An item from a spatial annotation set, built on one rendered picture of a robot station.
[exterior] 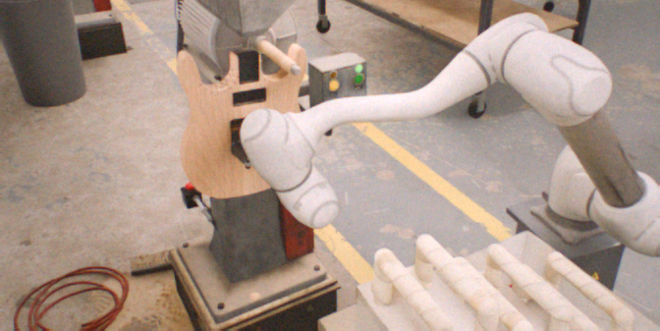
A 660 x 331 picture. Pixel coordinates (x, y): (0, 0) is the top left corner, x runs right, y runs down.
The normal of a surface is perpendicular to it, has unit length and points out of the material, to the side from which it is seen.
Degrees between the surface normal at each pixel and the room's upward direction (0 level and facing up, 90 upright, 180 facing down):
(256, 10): 90
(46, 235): 0
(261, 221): 90
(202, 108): 88
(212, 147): 88
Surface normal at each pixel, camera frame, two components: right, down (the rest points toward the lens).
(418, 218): -0.02, -0.86
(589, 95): 0.36, 0.40
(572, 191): -0.88, 0.22
